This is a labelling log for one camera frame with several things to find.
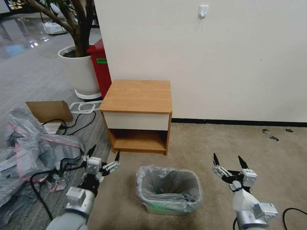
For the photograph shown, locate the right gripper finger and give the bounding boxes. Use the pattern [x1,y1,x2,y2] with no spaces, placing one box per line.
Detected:
[238,156,250,171]
[212,153,230,179]

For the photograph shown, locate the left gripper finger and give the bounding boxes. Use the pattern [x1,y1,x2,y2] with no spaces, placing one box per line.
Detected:
[82,144,96,163]
[102,151,120,174]

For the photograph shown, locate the grey translucent garbage bag liner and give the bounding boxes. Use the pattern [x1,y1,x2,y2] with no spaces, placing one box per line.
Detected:
[136,165,204,213]

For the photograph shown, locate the pile of grey garbage bags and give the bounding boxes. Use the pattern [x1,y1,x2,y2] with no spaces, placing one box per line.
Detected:
[0,108,85,222]

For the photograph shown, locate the white trash can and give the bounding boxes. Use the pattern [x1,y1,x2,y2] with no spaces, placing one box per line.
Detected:
[137,165,204,215]

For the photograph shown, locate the black baseboard strip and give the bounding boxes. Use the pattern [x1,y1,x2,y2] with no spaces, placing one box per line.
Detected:
[171,118,307,127]

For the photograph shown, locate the white flat box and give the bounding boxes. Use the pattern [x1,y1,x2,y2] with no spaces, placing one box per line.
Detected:
[41,121,63,134]

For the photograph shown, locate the white nightstand drawer front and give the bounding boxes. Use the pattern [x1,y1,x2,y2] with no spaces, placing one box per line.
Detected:
[102,112,170,131]

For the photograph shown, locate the brown cardboard sheet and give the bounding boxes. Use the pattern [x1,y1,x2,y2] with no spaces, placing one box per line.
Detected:
[25,100,74,124]

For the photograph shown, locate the white pot saucer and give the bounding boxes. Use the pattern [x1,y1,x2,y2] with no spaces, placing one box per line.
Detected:
[75,89,103,99]

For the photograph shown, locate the wooden nightstand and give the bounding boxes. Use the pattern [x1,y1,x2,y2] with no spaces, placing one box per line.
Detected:
[99,80,173,157]

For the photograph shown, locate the white plant pot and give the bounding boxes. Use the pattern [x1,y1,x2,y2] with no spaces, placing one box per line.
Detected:
[57,44,103,95]

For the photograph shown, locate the red bin with green label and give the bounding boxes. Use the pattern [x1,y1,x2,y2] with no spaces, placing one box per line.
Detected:
[86,38,112,100]

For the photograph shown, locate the indoor tree with brown trunk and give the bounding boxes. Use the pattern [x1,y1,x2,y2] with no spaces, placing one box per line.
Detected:
[23,0,97,58]

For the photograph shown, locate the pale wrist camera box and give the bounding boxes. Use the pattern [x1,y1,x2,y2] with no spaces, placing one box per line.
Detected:
[85,157,102,175]
[240,168,258,187]

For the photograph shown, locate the black floor cable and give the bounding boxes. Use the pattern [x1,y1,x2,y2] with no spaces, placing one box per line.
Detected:
[55,111,97,136]

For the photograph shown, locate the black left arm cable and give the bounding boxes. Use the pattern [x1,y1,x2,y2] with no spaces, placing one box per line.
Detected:
[29,160,85,221]

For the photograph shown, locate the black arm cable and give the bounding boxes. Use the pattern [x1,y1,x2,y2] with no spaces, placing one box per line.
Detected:
[281,207,307,230]
[29,160,85,221]

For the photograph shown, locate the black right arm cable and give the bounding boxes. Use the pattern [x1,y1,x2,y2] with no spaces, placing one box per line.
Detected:
[281,207,307,230]

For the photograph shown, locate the white wall hook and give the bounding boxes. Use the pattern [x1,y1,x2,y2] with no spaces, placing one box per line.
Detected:
[198,4,209,19]

